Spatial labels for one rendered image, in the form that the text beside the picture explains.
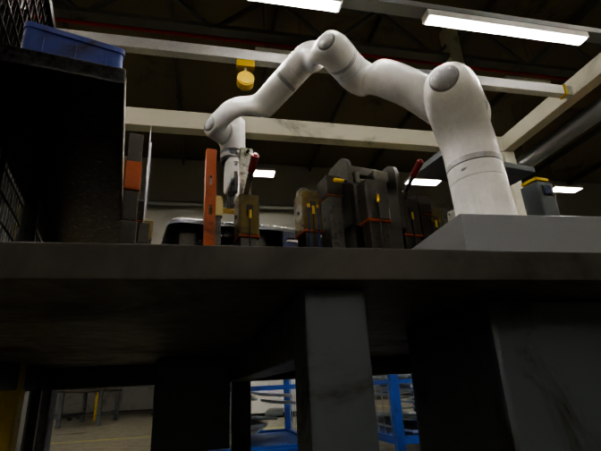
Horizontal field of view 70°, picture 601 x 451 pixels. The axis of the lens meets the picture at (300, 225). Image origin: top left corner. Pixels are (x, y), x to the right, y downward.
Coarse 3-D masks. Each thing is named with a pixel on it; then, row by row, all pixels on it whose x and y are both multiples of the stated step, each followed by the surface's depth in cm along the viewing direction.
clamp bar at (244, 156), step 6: (240, 150) 127; (246, 150) 126; (252, 150) 128; (240, 156) 127; (246, 156) 127; (240, 162) 126; (246, 162) 126; (240, 168) 125; (246, 168) 126; (240, 174) 125; (246, 174) 126; (240, 180) 125; (240, 186) 124; (240, 192) 124
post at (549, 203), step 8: (536, 184) 141; (544, 184) 142; (528, 192) 144; (536, 192) 141; (544, 192) 140; (552, 192) 142; (528, 200) 144; (536, 200) 141; (544, 200) 139; (552, 200) 140; (528, 208) 143; (536, 208) 140; (544, 208) 138; (552, 208) 139
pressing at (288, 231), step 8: (168, 224) 120; (176, 224) 123; (184, 224) 124; (192, 224) 124; (200, 224) 124; (224, 224) 124; (232, 224) 125; (168, 232) 128; (176, 232) 130; (200, 232) 131; (224, 232) 132; (232, 232) 132; (264, 232) 133; (272, 232) 134; (280, 232) 134; (288, 232) 134; (168, 240) 136; (280, 240) 141
